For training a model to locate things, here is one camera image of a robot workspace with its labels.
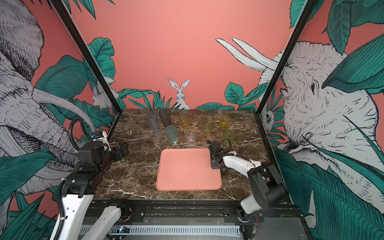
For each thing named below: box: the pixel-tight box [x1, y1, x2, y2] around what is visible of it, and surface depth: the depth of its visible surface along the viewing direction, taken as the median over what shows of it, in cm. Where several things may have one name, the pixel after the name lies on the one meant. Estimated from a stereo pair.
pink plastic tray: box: [155, 148, 223, 191], surface depth 90 cm
